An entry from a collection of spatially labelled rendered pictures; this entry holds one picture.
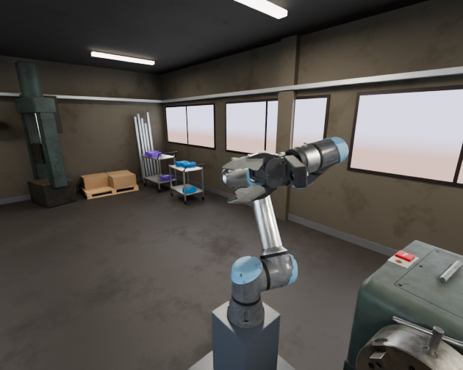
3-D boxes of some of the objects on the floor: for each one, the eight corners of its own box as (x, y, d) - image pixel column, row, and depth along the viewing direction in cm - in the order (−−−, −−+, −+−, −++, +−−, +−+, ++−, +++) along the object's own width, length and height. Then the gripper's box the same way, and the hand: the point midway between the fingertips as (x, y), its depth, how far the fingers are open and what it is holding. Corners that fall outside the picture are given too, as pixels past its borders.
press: (70, 193, 615) (47, 68, 537) (79, 202, 547) (54, 61, 469) (31, 200, 564) (-2, 63, 486) (34, 211, 496) (-2, 54, 418)
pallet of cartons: (128, 183, 708) (126, 169, 696) (140, 189, 649) (137, 174, 637) (80, 191, 629) (77, 175, 617) (87, 200, 570) (84, 182, 558)
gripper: (284, 180, 68) (217, 203, 60) (283, 133, 63) (209, 150, 55) (306, 189, 61) (233, 216, 53) (306, 136, 56) (225, 157, 48)
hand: (231, 185), depth 52 cm, fingers open, 7 cm apart
